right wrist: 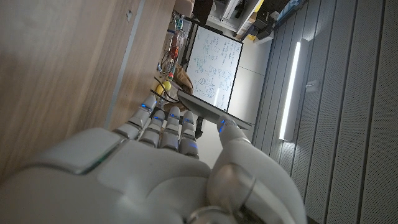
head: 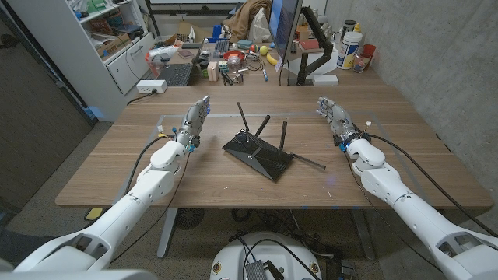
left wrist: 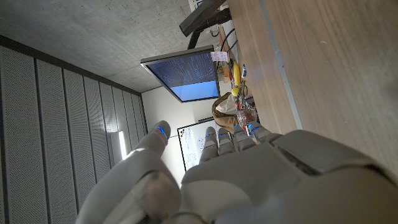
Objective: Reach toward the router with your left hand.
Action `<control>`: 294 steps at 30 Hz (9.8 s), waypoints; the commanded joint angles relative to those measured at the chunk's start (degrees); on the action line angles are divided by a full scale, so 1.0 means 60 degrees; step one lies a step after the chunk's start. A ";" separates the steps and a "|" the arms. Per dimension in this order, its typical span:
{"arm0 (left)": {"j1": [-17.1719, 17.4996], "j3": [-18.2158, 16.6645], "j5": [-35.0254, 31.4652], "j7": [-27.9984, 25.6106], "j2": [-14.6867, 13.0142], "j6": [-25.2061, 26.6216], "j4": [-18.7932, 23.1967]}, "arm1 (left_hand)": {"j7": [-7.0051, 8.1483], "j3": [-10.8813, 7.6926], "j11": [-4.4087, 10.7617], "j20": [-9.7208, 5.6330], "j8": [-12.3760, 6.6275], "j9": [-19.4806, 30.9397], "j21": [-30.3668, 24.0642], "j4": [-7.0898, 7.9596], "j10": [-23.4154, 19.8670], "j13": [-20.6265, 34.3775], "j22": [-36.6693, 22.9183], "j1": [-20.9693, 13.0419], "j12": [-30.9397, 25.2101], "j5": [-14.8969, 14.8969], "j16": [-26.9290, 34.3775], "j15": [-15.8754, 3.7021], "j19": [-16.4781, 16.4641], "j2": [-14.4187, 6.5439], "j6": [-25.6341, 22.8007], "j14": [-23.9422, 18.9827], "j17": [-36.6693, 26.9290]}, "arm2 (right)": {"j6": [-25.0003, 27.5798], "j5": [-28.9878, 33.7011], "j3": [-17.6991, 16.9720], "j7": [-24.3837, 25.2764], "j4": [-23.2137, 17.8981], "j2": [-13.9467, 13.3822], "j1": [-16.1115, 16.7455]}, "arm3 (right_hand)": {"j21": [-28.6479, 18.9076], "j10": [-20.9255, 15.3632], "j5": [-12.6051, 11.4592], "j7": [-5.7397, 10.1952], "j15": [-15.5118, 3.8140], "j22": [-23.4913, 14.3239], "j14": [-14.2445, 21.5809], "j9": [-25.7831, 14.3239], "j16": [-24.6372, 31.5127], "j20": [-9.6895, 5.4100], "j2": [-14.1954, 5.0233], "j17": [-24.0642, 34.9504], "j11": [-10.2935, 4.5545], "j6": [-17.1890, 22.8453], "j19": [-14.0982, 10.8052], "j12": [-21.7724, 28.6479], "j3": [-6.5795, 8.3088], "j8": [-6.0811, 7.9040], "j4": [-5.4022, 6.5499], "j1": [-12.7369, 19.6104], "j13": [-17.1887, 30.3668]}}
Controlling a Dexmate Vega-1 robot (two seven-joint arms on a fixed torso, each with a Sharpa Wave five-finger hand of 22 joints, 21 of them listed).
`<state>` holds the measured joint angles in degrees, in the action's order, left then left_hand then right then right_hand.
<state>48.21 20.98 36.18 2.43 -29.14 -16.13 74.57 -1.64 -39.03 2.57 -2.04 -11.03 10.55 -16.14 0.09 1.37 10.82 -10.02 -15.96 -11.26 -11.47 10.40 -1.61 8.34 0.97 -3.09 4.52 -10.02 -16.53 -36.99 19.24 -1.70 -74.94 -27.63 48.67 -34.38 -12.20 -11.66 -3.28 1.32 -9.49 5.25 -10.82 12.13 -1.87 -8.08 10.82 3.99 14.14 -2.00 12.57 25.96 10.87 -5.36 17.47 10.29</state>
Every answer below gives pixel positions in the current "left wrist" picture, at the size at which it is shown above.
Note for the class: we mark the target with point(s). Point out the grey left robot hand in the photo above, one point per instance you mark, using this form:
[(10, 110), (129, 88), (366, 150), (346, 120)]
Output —
[(248, 186)]

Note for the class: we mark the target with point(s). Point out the whiteboard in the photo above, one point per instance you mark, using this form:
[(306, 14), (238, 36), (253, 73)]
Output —
[(191, 146)]

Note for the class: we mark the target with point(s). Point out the brown jacket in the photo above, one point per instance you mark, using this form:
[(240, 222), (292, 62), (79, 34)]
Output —
[(222, 119)]

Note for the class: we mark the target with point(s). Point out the clear plastic jar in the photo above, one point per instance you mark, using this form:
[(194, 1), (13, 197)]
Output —
[(246, 114)]

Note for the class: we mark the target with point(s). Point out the white plastic bag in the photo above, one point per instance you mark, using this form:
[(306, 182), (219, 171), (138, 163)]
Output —
[(227, 105)]

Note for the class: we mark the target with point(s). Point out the yellow ball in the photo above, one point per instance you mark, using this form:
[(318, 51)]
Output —
[(235, 91)]

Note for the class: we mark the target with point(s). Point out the yellow banana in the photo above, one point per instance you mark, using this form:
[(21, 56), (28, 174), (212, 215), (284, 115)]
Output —
[(237, 74)]

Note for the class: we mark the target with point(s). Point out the blue marker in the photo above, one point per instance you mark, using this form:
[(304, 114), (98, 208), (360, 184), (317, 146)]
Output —
[(244, 71)]

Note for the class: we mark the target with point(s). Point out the computer monitor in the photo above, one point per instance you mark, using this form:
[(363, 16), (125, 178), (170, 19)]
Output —
[(189, 76)]

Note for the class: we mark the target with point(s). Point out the pink sticky note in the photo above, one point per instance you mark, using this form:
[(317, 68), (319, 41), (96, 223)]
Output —
[(219, 56)]

